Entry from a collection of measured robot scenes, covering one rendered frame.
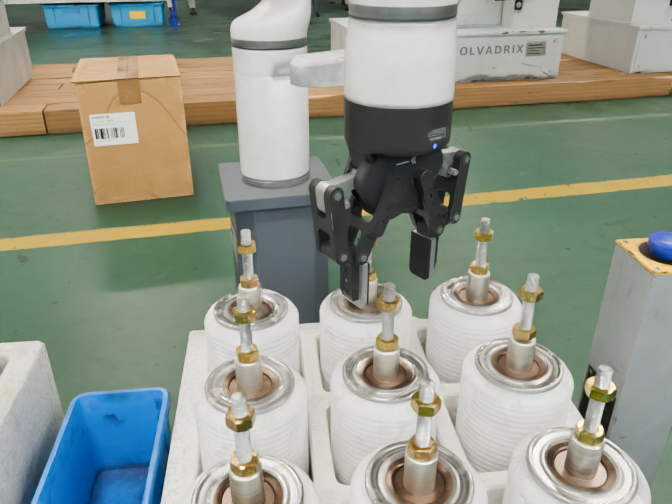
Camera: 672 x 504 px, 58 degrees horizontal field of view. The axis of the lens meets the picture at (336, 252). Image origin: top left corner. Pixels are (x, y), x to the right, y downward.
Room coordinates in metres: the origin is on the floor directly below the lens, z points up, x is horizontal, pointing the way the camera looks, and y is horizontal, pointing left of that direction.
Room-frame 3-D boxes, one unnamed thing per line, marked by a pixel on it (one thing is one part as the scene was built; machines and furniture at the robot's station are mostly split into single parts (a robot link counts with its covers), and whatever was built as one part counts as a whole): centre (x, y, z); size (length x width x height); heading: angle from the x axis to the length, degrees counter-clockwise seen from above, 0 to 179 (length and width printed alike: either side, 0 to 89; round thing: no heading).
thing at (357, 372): (0.42, -0.04, 0.25); 0.08 x 0.08 x 0.01
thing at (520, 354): (0.43, -0.16, 0.26); 0.02 x 0.02 x 0.03
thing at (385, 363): (0.42, -0.04, 0.26); 0.02 x 0.02 x 0.03
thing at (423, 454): (0.30, -0.06, 0.29); 0.02 x 0.02 x 0.01; 22
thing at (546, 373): (0.43, -0.16, 0.25); 0.08 x 0.08 x 0.01
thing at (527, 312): (0.43, -0.16, 0.31); 0.01 x 0.01 x 0.08
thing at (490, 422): (0.43, -0.16, 0.16); 0.10 x 0.10 x 0.18
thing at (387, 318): (0.42, -0.04, 0.30); 0.01 x 0.01 x 0.08
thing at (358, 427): (0.42, -0.04, 0.16); 0.10 x 0.10 x 0.18
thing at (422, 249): (0.44, -0.07, 0.36); 0.02 x 0.01 x 0.04; 37
